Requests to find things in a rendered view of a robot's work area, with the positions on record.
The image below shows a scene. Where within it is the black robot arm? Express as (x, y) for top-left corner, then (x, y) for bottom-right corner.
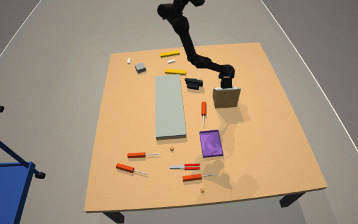
(157, 2), (235, 89)

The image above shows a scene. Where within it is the yellow flat bar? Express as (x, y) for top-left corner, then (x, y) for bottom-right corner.
(160, 50), (180, 58)
(165, 68), (186, 75)

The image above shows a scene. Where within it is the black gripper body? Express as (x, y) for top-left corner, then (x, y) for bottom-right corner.
(174, 0), (205, 7)

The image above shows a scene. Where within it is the purple open-top tray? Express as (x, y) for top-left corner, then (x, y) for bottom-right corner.
(199, 130), (223, 158)

